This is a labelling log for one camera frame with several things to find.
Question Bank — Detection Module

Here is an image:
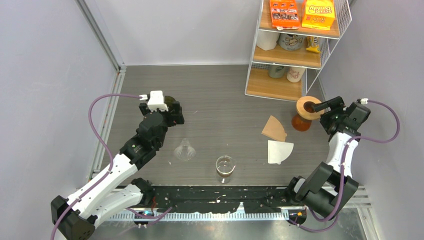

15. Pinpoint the clear glass dripper cone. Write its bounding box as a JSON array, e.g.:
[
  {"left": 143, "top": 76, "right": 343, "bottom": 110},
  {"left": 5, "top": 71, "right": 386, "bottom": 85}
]
[{"left": 173, "top": 138, "right": 196, "bottom": 161}]

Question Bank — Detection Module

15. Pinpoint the wooden ring dripper holder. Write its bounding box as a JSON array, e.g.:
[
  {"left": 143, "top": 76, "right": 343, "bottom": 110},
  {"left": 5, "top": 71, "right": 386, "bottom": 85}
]
[{"left": 296, "top": 96, "right": 325, "bottom": 121}]

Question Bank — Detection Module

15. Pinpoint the white paper coffee filter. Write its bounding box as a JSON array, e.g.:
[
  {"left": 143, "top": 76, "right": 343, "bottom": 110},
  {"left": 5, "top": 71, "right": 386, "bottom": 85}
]
[{"left": 267, "top": 140, "right": 294, "bottom": 165}]

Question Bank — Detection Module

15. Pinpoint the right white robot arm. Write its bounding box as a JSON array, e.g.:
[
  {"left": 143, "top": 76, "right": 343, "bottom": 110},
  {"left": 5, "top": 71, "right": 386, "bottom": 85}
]
[{"left": 285, "top": 96, "right": 371, "bottom": 221}]

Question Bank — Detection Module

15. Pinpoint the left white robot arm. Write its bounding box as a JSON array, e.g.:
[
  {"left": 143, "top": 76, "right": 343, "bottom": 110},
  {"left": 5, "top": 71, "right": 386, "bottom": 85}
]
[{"left": 50, "top": 96, "right": 185, "bottom": 240}]

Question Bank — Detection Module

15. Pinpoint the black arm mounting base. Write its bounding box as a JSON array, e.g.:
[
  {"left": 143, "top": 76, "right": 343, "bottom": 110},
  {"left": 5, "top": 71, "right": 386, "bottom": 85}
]
[{"left": 131, "top": 185, "right": 307, "bottom": 214}]

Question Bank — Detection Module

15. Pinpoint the dark green glass dripper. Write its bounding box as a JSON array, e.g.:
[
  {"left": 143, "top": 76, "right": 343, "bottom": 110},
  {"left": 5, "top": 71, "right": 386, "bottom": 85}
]
[{"left": 164, "top": 95, "right": 176, "bottom": 107}]

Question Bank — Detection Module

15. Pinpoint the brown paper coffee filter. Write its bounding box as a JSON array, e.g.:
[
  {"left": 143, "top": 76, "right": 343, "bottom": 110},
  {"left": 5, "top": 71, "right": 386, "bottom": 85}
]
[{"left": 261, "top": 115, "right": 287, "bottom": 142}]

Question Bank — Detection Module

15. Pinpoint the glass beaker with coffee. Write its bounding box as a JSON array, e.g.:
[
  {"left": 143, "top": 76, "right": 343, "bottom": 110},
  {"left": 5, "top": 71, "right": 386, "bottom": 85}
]
[{"left": 215, "top": 155, "right": 236, "bottom": 184}]

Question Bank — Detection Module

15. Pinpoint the orange glass carafe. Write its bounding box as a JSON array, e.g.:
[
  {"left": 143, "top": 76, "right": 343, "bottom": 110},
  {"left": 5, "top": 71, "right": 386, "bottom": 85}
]
[{"left": 291, "top": 114, "right": 312, "bottom": 132}]

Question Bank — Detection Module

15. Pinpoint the white printed cup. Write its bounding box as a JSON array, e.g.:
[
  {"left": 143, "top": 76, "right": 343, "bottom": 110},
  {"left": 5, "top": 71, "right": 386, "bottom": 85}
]
[{"left": 286, "top": 66, "right": 306, "bottom": 83}]

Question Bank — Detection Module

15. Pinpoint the yellow snack packet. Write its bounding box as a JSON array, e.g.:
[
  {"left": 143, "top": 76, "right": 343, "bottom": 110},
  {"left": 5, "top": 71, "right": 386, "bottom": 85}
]
[{"left": 306, "top": 36, "right": 321, "bottom": 54}]

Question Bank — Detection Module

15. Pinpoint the grey green cup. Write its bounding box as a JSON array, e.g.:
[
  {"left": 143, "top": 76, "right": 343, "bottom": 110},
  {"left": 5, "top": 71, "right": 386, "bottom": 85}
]
[{"left": 268, "top": 65, "right": 286, "bottom": 79}]

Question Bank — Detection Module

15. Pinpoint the grey printed mug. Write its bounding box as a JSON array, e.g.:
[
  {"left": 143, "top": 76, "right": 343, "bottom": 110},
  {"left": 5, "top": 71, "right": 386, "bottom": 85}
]
[{"left": 278, "top": 33, "right": 306, "bottom": 51}]

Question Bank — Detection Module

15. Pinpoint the yellow scrub daddy box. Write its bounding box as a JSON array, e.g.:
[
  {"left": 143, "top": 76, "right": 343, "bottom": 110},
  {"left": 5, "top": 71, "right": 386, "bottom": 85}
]
[{"left": 301, "top": 0, "right": 336, "bottom": 31}]

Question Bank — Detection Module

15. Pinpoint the orange snack box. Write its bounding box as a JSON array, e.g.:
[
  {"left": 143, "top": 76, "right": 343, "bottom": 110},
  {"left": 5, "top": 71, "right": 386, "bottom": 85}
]
[{"left": 269, "top": 0, "right": 301, "bottom": 30}]

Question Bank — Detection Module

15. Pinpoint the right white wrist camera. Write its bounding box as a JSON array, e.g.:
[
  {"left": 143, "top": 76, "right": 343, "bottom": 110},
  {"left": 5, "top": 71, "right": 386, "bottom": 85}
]
[{"left": 356, "top": 98, "right": 369, "bottom": 105}]

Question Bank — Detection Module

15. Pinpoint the white wire wooden shelf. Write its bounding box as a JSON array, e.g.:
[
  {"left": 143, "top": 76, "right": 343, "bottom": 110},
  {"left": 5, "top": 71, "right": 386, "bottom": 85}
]
[{"left": 244, "top": 0, "right": 352, "bottom": 101}]

